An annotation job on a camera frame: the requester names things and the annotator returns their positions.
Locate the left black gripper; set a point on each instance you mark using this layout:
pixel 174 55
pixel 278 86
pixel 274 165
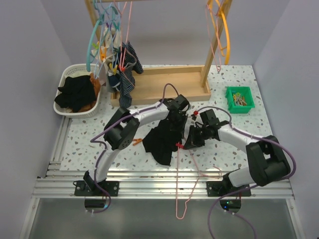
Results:
pixel 180 127

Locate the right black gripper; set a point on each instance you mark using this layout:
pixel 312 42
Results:
pixel 192 141

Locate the red clothespin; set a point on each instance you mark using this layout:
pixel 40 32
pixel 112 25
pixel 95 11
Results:
pixel 179 145

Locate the black underwear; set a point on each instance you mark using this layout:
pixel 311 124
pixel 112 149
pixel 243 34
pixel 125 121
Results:
pixel 162 141
pixel 77 93

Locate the orange clothespin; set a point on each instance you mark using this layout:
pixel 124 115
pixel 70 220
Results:
pixel 136 141

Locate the yellow plastic hanger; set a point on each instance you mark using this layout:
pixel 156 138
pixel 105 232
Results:
pixel 221 8

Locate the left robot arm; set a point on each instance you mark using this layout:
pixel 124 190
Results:
pixel 120 132

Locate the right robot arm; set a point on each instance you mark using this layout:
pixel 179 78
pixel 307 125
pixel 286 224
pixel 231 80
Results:
pixel 266 159

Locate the striped navy underwear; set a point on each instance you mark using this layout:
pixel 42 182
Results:
pixel 124 82

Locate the mauve cream underwear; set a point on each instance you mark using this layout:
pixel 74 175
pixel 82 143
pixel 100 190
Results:
pixel 107 50

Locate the teal plastic hanger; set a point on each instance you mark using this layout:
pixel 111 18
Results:
pixel 89 55

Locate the wooden clothes rack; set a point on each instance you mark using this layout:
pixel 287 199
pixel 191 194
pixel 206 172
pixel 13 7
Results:
pixel 190 80

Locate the colourful clips in bin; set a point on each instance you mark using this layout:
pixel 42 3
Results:
pixel 239 99

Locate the green clip bin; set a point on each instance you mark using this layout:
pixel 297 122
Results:
pixel 246 92

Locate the brown cloth in basket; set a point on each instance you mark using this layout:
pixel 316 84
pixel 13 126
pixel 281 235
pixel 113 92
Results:
pixel 96 84

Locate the white laundry basket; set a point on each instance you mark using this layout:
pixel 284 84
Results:
pixel 74 71

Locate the blue wire hanger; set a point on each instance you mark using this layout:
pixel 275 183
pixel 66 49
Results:
pixel 112 16

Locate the aluminium mounting rail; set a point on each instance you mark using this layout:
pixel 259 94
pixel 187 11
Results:
pixel 137 172

